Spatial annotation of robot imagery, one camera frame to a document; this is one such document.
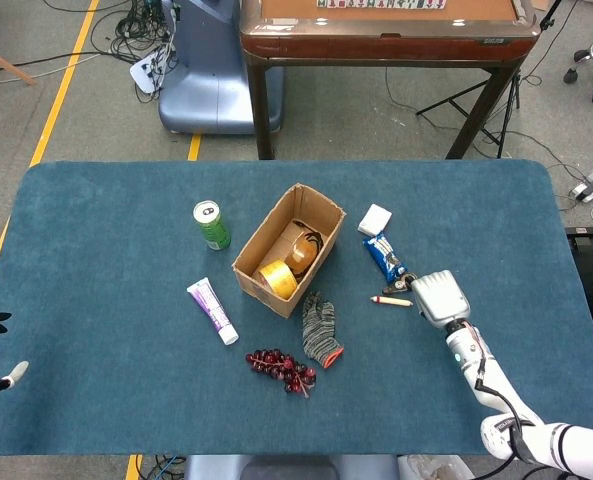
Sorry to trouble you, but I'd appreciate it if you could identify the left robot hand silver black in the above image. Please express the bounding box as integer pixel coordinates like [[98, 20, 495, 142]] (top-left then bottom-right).
[[0, 312, 30, 401]]

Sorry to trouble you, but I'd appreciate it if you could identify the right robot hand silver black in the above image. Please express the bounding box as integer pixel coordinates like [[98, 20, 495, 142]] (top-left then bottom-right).
[[403, 269, 472, 330]]

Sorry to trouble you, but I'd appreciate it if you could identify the red marker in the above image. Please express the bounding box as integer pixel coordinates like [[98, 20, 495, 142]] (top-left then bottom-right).
[[369, 294, 414, 308]]

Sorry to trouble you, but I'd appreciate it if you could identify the yellow tape roll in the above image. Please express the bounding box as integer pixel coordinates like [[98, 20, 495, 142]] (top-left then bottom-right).
[[256, 259, 298, 300]]

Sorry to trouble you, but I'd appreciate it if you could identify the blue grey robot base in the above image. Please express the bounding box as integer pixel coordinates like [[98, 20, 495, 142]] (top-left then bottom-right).
[[158, 0, 286, 136]]

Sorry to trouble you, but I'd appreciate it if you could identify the small white box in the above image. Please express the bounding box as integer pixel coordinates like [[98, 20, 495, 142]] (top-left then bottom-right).
[[357, 203, 393, 238]]

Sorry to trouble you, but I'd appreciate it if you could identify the open cardboard box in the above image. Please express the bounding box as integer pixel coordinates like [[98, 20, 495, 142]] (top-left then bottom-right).
[[231, 182, 347, 319]]

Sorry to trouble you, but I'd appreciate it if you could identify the blue cookie packet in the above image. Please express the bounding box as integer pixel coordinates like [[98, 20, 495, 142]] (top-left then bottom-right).
[[362, 232, 410, 284]]

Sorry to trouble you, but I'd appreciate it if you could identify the blue felt table cover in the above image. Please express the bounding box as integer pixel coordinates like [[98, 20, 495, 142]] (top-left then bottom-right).
[[0, 159, 593, 457]]

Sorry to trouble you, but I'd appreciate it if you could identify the grey striped work glove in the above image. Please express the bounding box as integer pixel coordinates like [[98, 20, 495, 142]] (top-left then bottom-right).
[[301, 291, 345, 370]]

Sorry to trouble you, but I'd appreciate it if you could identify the bunch of red grapes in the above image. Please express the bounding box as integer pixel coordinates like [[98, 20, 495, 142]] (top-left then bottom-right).
[[245, 348, 318, 400]]

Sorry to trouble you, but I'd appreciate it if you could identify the black tripod stand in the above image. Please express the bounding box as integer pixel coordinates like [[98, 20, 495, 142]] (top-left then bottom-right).
[[415, 0, 567, 160]]

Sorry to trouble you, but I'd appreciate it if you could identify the purple white toothpaste tube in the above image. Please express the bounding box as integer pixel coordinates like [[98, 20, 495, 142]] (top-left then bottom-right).
[[185, 277, 240, 346]]

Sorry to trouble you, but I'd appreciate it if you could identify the grey robot torso base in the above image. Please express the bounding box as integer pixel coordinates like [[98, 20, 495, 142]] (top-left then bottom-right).
[[183, 453, 402, 480]]

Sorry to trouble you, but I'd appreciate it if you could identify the green drink can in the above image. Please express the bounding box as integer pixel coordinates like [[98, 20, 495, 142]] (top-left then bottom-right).
[[192, 199, 232, 252]]

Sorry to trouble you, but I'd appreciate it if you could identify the brown mahjong table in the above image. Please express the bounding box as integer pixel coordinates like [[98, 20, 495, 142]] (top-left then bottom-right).
[[239, 0, 542, 161]]

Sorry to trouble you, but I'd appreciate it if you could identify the wooden pole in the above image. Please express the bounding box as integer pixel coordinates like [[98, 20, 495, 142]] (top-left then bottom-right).
[[0, 40, 37, 87]]

